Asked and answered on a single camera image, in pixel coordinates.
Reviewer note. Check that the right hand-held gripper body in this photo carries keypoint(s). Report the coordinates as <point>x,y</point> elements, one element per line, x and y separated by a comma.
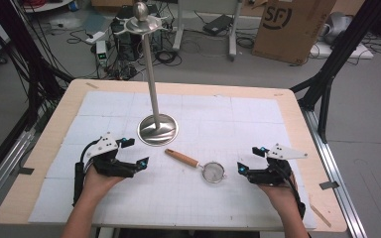
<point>271,173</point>

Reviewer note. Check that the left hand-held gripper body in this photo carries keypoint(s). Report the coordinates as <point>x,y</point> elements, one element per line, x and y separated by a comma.
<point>109,167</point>

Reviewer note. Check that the tall metal rack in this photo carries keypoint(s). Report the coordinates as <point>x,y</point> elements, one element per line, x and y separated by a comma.
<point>157,130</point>

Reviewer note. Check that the person's left hand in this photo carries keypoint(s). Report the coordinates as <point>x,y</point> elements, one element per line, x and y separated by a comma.
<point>98,183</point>

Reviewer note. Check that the person's right hand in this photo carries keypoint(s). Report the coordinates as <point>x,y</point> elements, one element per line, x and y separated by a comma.
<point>281,195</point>

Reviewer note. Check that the black tape piece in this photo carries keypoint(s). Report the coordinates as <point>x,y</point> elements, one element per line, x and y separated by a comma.
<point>25,171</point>
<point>329,185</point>

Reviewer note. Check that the thin wooden strip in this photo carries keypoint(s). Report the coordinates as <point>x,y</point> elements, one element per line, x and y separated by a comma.
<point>320,215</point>

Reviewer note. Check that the wooden table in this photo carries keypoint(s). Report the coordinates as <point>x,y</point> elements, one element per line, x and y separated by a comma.
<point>69,105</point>

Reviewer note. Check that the white grid mat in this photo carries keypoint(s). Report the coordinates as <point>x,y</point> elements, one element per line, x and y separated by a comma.
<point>195,112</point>

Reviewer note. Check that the white box with green light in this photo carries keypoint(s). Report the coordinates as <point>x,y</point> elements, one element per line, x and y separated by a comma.
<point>101,53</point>

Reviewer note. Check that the white power strip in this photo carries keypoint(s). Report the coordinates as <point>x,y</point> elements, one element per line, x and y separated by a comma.
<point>95,37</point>

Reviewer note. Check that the black metal stand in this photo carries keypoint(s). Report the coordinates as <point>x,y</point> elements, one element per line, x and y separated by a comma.
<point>330,62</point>

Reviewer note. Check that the brown cardboard box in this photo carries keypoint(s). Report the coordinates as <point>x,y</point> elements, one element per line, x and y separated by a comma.
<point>294,36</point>

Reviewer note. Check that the flat black device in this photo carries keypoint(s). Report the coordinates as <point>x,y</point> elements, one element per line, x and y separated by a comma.
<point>217,24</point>

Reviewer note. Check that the white flat board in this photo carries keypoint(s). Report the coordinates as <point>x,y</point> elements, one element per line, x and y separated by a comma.
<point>360,53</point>

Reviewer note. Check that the grey rounded object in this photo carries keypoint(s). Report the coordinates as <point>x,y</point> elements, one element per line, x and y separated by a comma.
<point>339,24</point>

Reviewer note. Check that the aluminium rail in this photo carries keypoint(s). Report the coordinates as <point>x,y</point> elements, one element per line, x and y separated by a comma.
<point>3,165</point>
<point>337,178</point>

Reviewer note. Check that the white metal frame stand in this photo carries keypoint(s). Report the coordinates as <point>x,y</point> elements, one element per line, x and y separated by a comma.
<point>233,36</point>

